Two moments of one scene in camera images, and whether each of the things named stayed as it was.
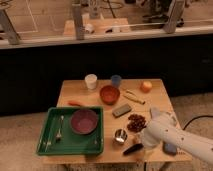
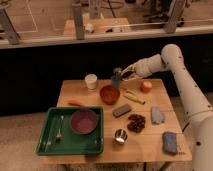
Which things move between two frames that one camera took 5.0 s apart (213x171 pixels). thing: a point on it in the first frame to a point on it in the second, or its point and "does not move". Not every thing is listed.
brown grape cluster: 136,123 does not move
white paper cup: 91,81 does not move
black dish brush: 133,148 to 117,70
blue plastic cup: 116,80 does not move
